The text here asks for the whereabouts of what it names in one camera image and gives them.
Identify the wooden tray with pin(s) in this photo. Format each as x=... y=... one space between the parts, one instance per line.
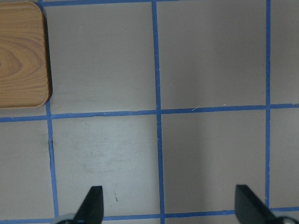
x=24 y=64

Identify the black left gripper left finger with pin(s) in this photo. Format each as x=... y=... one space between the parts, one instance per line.
x=91 y=209

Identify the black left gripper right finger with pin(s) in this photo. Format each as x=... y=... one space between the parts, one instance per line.
x=249 y=209

